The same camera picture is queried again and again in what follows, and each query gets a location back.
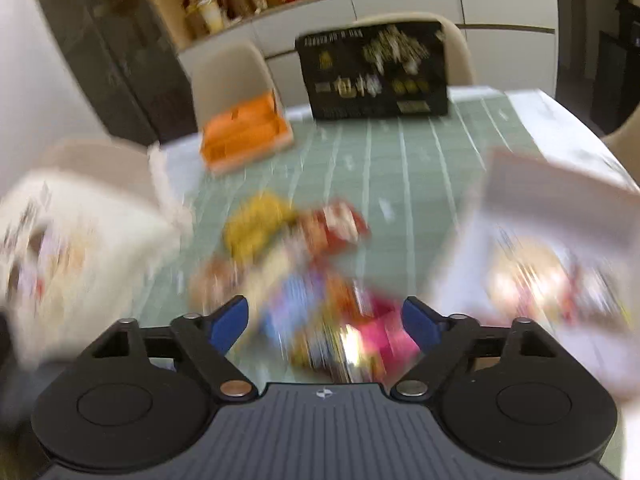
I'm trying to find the pink storage box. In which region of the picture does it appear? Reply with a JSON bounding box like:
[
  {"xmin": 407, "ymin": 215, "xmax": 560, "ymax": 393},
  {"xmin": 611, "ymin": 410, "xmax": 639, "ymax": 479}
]
[{"xmin": 424, "ymin": 150, "xmax": 639, "ymax": 400}]

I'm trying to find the beige chair left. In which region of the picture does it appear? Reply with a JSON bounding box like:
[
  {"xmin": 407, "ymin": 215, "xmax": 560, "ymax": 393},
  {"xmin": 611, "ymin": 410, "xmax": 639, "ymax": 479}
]
[{"xmin": 189, "ymin": 41, "xmax": 282, "ymax": 131}]

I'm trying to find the wooden shelf cabinet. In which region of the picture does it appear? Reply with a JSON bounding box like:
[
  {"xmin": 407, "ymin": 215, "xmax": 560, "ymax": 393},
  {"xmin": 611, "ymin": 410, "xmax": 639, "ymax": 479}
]
[{"xmin": 151, "ymin": 0, "xmax": 559, "ymax": 104}]

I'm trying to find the orange snack package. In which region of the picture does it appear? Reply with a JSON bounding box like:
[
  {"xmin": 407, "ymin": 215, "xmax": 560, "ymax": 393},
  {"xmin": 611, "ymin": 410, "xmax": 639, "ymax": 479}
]
[{"xmin": 200, "ymin": 90, "xmax": 294, "ymax": 174}]

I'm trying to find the black gift box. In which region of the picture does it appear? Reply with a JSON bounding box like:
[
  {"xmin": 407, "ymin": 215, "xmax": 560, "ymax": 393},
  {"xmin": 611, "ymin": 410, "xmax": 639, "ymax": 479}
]
[{"xmin": 295, "ymin": 21, "xmax": 449, "ymax": 120}]

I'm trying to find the yellow snack packet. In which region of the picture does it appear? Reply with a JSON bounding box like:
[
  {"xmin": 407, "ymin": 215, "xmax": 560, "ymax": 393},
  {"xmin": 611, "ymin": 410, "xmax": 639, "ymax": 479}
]
[{"xmin": 222, "ymin": 192, "xmax": 298, "ymax": 263}]

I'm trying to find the white cloth bag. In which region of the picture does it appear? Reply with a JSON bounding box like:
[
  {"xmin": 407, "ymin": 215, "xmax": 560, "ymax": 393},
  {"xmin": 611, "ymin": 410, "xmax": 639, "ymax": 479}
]
[{"xmin": 1, "ymin": 140, "xmax": 192, "ymax": 368}]

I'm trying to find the blue white snack packet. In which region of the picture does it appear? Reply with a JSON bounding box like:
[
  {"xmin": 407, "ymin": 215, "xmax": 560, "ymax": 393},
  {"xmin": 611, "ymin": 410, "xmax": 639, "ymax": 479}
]
[{"xmin": 260, "ymin": 268, "xmax": 329, "ymax": 359}]

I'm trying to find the red jujube snack packet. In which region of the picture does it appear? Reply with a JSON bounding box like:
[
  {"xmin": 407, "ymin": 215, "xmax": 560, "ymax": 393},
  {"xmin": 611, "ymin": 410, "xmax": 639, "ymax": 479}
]
[{"xmin": 298, "ymin": 198, "xmax": 370, "ymax": 258}]

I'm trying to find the magenta fried chicken snack bag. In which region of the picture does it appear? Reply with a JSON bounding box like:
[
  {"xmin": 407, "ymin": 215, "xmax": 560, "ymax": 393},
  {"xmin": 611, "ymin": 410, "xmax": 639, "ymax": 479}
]
[{"xmin": 340, "ymin": 292, "xmax": 420, "ymax": 382}]

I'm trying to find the green grid tablecloth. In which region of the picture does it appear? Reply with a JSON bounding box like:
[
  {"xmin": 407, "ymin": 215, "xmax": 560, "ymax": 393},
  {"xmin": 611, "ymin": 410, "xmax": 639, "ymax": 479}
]
[{"xmin": 144, "ymin": 86, "xmax": 640, "ymax": 480}]

